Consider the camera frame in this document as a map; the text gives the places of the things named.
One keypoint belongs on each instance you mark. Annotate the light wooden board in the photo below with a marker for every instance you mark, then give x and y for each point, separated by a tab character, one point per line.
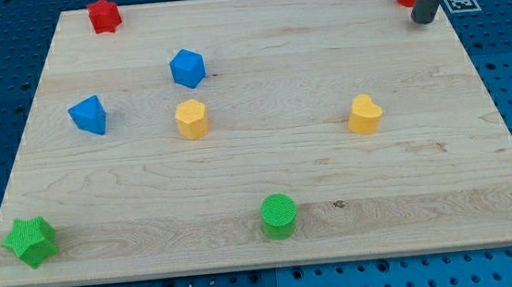
144	202

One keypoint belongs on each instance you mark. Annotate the yellow hexagon block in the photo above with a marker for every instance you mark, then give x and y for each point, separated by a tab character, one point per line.
192	119

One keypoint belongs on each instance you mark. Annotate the green cylinder block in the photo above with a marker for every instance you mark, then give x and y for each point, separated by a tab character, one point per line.
278	213

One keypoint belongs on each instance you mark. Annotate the blue cube block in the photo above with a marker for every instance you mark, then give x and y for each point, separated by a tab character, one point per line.
187	68

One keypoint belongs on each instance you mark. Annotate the yellow heart block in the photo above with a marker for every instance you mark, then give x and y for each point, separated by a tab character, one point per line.
365	116

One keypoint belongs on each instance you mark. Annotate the blue triangular prism block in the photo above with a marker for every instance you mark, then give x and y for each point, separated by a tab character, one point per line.
89	115

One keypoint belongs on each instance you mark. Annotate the red star block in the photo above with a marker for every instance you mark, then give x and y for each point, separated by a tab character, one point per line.
104	16

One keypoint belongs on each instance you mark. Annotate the green star block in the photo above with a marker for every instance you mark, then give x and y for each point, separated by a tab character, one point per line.
31	240

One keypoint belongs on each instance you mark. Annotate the white fiducial marker tag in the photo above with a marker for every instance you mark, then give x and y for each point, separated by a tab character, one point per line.
462	6

